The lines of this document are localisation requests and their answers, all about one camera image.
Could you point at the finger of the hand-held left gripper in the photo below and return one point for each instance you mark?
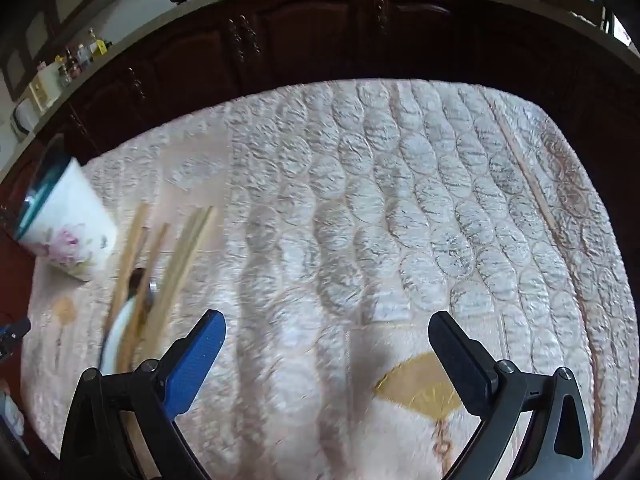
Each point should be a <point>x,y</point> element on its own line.
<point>15,334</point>

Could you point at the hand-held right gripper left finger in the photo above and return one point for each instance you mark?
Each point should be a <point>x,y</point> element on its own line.
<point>197,360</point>

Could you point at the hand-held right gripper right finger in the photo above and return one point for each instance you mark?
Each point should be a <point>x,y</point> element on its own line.
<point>460,360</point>

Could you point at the white ceramic spoon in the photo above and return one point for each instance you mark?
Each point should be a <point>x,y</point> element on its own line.
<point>117,335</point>

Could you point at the metal spoon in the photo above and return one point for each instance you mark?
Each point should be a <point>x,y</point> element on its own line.
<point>136,282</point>

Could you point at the light bamboo chopstick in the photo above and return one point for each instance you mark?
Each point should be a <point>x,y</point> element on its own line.
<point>184,250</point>
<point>198,250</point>
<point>134,245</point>

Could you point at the white floral cup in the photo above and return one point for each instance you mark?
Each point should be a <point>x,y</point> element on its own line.
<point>70,210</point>

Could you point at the quilted pale pink tablecloth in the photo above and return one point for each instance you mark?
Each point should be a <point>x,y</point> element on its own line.
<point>350,210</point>

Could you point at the cream countertop appliance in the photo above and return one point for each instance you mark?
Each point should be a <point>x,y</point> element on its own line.
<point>42,91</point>

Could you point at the row of condiment bottles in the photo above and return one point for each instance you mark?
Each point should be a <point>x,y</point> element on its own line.
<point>75,62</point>

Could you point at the wooden upper cabinet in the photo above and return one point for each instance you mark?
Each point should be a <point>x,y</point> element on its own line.
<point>70,0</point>

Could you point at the dark wooden base cabinets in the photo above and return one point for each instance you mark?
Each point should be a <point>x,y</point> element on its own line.
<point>310,40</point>

